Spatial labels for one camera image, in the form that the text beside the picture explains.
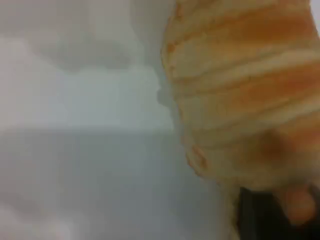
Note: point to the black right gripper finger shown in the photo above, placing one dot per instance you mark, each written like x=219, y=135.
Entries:
x=316, y=215
x=262, y=217

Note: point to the long striped orange bread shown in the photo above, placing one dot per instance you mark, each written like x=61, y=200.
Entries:
x=237, y=87

